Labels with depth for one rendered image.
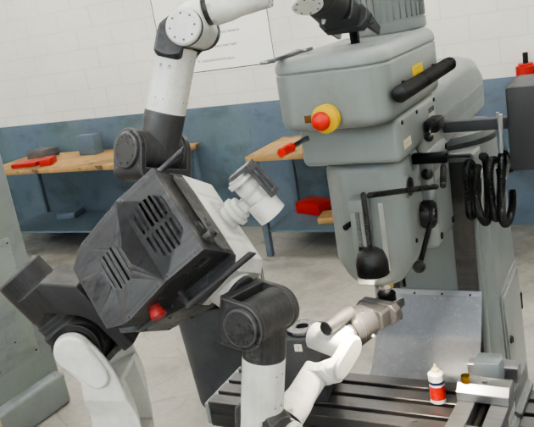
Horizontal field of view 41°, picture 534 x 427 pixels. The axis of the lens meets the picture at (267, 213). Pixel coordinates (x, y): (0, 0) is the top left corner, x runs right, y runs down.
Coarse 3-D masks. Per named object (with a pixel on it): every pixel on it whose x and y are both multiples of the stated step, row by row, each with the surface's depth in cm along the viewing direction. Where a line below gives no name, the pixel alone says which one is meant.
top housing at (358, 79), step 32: (416, 32) 170; (288, 64) 152; (320, 64) 148; (352, 64) 145; (384, 64) 146; (416, 64) 164; (288, 96) 154; (320, 96) 150; (352, 96) 147; (384, 96) 147; (416, 96) 164; (288, 128) 158
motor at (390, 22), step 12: (360, 0) 179; (372, 0) 177; (384, 0) 176; (396, 0) 176; (408, 0) 177; (420, 0) 181; (372, 12) 177; (384, 12) 177; (396, 12) 177; (408, 12) 178; (420, 12) 180; (384, 24) 177; (396, 24) 177; (408, 24) 178; (420, 24) 180; (360, 36) 182
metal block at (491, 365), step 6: (480, 354) 179; (486, 354) 178; (492, 354) 178; (498, 354) 177; (480, 360) 176; (486, 360) 176; (492, 360) 175; (498, 360) 175; (474, 366) 176; (480, 366) 175; (486, 366) 174; (492, 366) 174; (498, 366) 173; (480, 372) 176; (486, 372) 175; (492, 372) 174; (498, 372) 173; (498, 378) 174
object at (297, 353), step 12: (300, 324) 200; (288, 336) 196; (300, 336) 194; (288, 348) 195; (300, 348) 194; (288, 360) 196; (300, 360) 195; (312, 360) 194; (288, 372) 197; (288, 384) 198; (324, 396) 196
